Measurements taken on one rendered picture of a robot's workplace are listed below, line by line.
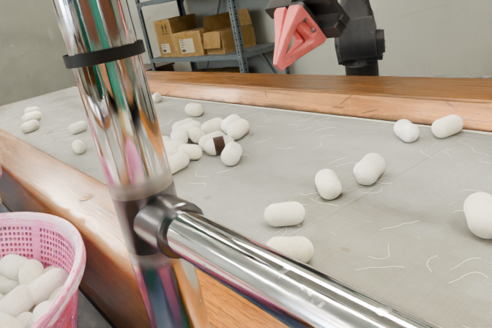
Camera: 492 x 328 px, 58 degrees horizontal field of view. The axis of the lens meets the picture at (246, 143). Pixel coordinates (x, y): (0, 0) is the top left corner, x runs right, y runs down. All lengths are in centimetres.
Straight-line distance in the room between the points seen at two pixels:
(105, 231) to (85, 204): 7
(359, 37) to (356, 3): 7
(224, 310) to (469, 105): 36
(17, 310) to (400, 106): 43
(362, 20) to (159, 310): 74
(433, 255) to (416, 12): 236
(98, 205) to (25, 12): 469
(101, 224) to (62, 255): 4
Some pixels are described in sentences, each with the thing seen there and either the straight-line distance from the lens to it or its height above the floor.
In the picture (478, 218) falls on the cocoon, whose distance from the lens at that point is 31.
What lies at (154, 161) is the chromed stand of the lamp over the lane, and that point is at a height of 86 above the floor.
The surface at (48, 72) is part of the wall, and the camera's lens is 508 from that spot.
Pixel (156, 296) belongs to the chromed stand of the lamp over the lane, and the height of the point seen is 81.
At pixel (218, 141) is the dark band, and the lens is 51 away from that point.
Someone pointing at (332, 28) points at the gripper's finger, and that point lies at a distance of 61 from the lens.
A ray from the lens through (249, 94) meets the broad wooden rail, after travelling 74.
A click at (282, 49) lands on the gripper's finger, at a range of 59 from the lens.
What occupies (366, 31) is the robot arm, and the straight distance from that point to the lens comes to 86.
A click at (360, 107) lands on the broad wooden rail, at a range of 58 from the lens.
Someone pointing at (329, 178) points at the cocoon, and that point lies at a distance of 37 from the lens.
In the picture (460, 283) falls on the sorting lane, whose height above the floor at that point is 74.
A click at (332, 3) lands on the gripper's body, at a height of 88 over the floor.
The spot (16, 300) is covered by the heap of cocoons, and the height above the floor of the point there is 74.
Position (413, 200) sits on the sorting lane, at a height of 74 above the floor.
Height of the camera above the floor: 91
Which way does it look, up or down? 18 degrees down
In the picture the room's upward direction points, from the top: 11 degrees counter-clockwise
